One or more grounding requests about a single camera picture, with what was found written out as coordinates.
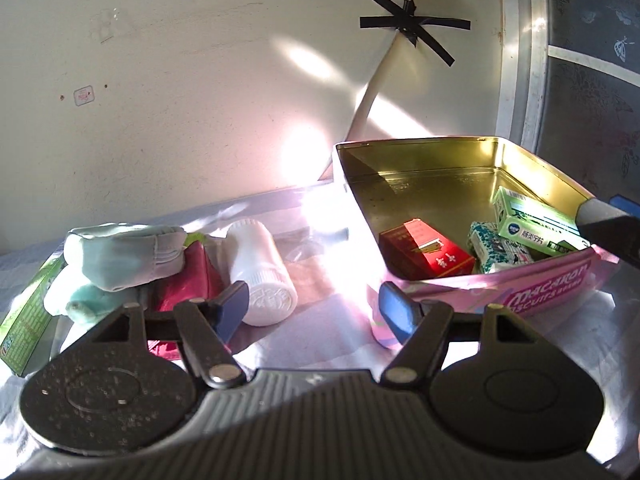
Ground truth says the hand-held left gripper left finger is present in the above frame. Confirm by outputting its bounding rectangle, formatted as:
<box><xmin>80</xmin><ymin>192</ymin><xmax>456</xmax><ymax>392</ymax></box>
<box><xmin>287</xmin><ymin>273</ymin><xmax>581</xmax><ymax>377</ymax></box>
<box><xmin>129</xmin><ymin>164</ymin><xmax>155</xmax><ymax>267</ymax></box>
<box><xmin>92</xmin><ymin>281</ymin><xmax>250</xmax><ymax>390</ymax></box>

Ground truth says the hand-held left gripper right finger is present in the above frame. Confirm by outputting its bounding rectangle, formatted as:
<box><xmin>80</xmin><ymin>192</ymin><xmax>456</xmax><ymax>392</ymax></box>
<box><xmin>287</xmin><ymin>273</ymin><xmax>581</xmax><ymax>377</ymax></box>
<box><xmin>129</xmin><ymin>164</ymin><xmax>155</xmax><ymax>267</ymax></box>
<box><xmin>378</xmin><ymin>281</ymin><xmax>538</xmax><ymax>395</ymax></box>

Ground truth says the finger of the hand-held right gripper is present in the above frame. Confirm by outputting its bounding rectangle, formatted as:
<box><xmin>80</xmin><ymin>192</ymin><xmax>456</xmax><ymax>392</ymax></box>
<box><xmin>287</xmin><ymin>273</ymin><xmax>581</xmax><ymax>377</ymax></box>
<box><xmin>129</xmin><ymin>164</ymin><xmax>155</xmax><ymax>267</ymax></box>
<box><xmin>575</xmin><ymin>195</ymin><xmax>640</xmax><ymax>263</ymax></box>

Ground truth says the white plastic bottle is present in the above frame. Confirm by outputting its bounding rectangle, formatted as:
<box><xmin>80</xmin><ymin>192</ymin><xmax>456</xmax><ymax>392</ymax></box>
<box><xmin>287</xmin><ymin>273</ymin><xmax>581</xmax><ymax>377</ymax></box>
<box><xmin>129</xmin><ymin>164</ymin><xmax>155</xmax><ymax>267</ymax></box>
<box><xmin>224</xmin><ymin>220</ymin><xmax>299</xmax><ymax>327</ymax></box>

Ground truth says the magenta packet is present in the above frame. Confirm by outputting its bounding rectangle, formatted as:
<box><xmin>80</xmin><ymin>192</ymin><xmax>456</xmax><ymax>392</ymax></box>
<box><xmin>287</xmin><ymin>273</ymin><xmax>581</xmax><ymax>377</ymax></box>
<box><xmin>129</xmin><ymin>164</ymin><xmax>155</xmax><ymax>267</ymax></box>
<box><xmin>147</xmin><ymin>241</ymin><xmax>233</xmax><ymax>358</ymax></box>

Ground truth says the white and green box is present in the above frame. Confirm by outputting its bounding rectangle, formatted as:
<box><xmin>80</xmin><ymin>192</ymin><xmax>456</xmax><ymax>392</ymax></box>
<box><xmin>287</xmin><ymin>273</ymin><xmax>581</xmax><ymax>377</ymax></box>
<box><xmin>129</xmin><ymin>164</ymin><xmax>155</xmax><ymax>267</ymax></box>
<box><xmin>492</xmin><ymin>186</ymin><xmax>593</xmax><ymax>256</ymax></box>

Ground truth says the pink biscuit tin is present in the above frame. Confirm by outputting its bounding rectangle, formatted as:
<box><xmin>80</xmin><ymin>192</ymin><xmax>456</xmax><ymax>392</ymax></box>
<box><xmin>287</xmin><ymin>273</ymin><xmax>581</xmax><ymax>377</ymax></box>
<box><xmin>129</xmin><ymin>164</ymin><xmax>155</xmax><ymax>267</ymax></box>
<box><xmin>332</xmin><ymin>136</ymin><xmax>621</xmax><ymax>351</ymax></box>

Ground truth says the mint fabric pouch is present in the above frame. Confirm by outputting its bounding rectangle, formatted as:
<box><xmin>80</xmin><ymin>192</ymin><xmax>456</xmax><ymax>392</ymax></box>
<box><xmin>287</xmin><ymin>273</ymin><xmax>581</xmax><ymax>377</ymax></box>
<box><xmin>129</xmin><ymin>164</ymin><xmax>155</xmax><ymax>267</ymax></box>
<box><xmin>64</xmin><ymin>224</ymin><xmax>187</xmax><ymax>292</ymax></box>

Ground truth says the teal cloth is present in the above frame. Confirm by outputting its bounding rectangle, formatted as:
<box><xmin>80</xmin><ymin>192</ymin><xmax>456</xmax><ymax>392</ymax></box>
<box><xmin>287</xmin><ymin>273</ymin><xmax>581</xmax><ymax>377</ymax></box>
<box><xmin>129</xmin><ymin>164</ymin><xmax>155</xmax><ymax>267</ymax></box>
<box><xmin>43</xmin><ymin>267</ymin><xmax>141</xmax><ymax>326</ymax></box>

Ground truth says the long green box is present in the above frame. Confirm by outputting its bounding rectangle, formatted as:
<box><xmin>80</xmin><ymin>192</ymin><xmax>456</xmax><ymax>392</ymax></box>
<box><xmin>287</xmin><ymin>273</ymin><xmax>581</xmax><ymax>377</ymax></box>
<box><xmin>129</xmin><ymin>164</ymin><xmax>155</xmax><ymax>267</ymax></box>
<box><xmin>0</xmin><ymin>255</ymin><xmax>68</xmax><ymax>378</ymax></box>

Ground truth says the red cigarette box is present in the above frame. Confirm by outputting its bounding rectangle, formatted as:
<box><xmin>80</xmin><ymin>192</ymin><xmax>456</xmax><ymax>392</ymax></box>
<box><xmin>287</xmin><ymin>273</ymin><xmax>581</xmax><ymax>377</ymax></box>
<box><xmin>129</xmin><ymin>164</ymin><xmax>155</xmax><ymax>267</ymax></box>
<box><xmin>378</xmin><ymin>218</ymin><xmax>476</xmax><ymax>281</ymax></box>

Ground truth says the teal patterned box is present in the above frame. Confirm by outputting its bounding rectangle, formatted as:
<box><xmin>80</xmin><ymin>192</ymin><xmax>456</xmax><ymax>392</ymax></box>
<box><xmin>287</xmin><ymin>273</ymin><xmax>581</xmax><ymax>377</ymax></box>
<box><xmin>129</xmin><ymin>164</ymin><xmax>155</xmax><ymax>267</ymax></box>
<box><xmin>467</xmin><ymin>221</ymin><xmax>536</xmax><ymax>275</ymax></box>

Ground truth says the black tape cross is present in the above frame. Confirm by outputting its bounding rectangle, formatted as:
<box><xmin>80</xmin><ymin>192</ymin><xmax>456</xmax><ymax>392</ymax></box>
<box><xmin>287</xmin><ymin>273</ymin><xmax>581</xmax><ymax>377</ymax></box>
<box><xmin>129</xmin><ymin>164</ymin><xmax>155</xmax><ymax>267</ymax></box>
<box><xmin>359</xmin><ymin>0</ymin><xmax>472</xmax><ymax>67</ymax></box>

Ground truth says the clear tape piece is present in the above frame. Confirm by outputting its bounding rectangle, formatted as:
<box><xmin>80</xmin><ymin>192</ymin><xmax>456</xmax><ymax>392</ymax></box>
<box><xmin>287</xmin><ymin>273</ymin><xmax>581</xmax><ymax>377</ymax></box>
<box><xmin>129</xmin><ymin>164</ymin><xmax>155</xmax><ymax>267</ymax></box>
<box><xmin>97</xmin><ymin>7</ymin><xmax>123</xmax><ymax>43</ymax></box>

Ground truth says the metal door frame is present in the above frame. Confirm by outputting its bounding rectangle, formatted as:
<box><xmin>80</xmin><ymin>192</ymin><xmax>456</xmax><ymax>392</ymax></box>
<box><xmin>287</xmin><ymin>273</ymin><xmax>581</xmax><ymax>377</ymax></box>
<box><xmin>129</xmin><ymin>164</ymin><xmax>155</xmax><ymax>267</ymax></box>
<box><xmin>492</xmin><ymin>0</ymin><xmax>551</xmax><ymax>153</ymax></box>

